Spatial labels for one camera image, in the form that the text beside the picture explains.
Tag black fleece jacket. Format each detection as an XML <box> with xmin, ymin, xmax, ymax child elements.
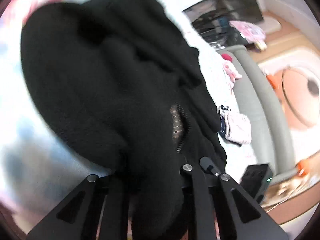
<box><xmin>21</xmin><ymin>0</ymin><xmax>227</xmax><ymax>239</ymax></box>

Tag folded dark striped clothes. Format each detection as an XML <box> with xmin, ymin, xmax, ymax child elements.
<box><xmin>217</xmin><ymin>105</ymin><xmax>241</xmax><ymax>146</ymax></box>

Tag grey padded headboard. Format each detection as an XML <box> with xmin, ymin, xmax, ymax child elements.
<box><xmin>218</xmin><ymin>45</ymin><xmax>297</xmax><ymax>184</ymax></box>

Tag folded pink garment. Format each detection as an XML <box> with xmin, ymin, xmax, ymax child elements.
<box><xmin>225</xmin><ymin>111</ymin><xmax>252</xmax><ymax>145</ymax></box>

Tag orange plush toy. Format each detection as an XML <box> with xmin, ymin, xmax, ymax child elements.
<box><xmin>296</xmin><ymin>152</ymin><xmax>319</xmax><ymax>177</ymax></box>

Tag blue checkered cartoon blanket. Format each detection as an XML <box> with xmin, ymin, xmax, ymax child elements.
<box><xmin>1</xmin><ymin>0</ymin><xmax>257</xmax><ymax>235</ymax></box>

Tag pink plush toy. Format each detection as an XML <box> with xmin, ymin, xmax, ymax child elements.
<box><xmin>221</xmin><ymin>54</ymin><xmax>242</xmax><ymax>87</ymax></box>

